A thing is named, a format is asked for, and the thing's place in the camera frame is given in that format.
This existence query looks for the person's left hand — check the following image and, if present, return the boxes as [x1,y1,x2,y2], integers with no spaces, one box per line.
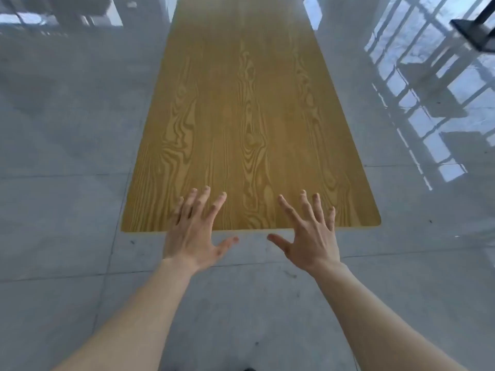
[162,185,240,274]

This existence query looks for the person's right forearm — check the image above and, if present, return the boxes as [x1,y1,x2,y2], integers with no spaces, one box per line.
[309,261,471,371]

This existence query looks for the person's right hand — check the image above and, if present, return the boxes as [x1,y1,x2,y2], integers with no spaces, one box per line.
[267,190,342,276]

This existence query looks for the wooden table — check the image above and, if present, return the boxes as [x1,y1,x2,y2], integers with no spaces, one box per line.
[450,0,495,54]
[120,0,383,233]

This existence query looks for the person's left forearm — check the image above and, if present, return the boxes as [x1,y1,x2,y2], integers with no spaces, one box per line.
[50,258,196,371]

